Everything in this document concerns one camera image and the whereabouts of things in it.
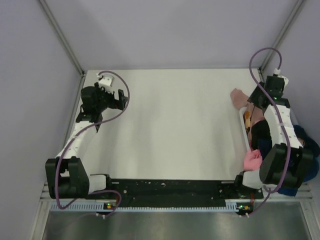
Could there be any aluminium frame rail right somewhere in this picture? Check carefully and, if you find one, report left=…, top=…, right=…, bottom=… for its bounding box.
left=259, top=0, right=307, bottom=73

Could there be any white plastic bin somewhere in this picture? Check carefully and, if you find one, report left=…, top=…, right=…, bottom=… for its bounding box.
left=239, top=106, right=251, bottom=151

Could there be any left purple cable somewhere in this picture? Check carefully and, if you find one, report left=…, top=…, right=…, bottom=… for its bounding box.
left=55, top=70, right=130, bottom=210

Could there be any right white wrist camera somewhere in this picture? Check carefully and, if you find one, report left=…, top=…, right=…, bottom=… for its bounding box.
left=273, top=68, right=289, bottom=88

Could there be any dusty pink t shirt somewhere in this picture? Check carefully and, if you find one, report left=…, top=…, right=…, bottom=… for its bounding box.
left=230, top=88, right=249, bottom=110

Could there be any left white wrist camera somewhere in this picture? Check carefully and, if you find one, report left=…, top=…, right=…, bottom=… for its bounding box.
left=97, top=74, right=114, bottom=89

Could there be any aluminium frame rail left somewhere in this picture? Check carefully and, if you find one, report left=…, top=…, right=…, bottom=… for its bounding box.
left=37, top=0, right=85, bottom=76

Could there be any black t shirt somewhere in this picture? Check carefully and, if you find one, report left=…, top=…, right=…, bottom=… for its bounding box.
left=251, top=120, right=272, bottom=151

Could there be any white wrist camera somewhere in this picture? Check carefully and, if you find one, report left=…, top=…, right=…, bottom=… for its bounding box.
left=273, top=68, right=289, bottom=88
left=97, top=74, right=114, bottom=89

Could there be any bright pink t shirt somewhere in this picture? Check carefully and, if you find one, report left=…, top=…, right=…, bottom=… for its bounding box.
left=243, top=149, right=263, bottom=171

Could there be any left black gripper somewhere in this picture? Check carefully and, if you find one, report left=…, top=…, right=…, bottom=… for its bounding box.
left=94, top=82, right=127, bottom=112

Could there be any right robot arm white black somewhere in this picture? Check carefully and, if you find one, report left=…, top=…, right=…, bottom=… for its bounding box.
left=230, top=74, right=317, bottom=198

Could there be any light blue cable duct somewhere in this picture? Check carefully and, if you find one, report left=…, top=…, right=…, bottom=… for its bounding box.
left=50, top=201, right=253, bottom=212

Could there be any aluminium frame rail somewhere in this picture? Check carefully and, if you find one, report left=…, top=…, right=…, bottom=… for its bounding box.
left=259, top=0, right=307, bottom=73
left=37, top=0, right=85, bottom=76

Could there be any navy blue t shirt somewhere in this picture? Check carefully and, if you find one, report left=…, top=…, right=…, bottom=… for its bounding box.
left=258, top=124, right=320, bottom=197

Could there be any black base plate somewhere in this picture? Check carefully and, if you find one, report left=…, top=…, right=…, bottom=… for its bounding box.
left=84, top=178, right=265, bottom=209

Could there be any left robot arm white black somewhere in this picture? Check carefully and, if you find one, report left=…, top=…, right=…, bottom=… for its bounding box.
left=45, top=84, right=128, bottom=199

